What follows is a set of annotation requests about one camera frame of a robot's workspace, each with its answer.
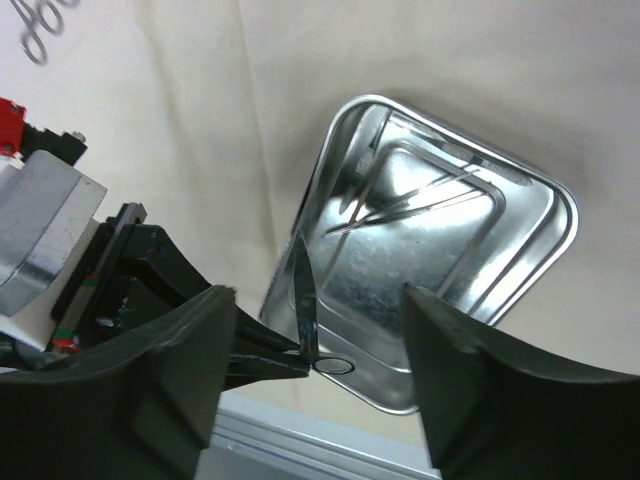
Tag aluminium front rail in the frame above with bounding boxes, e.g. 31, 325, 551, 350
196, 393, 440, 479

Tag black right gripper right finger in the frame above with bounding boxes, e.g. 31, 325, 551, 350
402, 285, 639, 479

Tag steel surgical forceps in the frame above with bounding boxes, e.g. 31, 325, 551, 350
293, 236, 356, 375

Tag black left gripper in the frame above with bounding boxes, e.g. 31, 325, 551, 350
47, 202, 299, 352

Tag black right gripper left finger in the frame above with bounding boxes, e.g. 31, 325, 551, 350
1, 286, 236, 479

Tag stainless steel instrument tray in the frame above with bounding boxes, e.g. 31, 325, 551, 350
290, 94, 579, 415

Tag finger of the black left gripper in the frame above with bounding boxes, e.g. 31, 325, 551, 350
227, 353, 310, 378

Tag beige cloth wrap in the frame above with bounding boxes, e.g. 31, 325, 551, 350
0, 0, 640, 446

